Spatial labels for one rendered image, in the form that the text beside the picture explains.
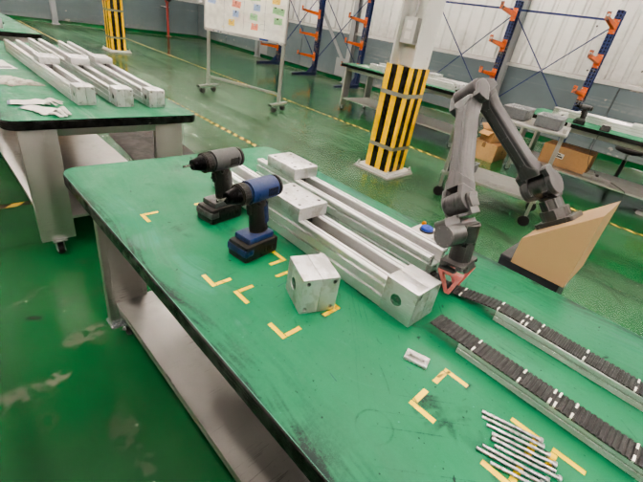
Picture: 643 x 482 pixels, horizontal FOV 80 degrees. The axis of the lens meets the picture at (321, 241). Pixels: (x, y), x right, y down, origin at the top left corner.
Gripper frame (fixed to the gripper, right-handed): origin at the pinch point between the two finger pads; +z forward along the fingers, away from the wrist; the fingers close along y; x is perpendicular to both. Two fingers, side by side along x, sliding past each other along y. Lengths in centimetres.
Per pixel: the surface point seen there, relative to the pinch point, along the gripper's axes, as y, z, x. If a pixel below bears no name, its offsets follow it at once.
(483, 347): 19.4, -0.3, 16.3
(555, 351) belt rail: 3.1, 2.5, 27.9
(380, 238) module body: 3.0, -7.0, -22.9
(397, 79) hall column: -265, -45, -189
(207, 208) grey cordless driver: 34, -9, -65
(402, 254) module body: 3.6, -5.2, -14.6
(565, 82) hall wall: -757, -65, -141
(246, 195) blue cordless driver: 40, -22, -40
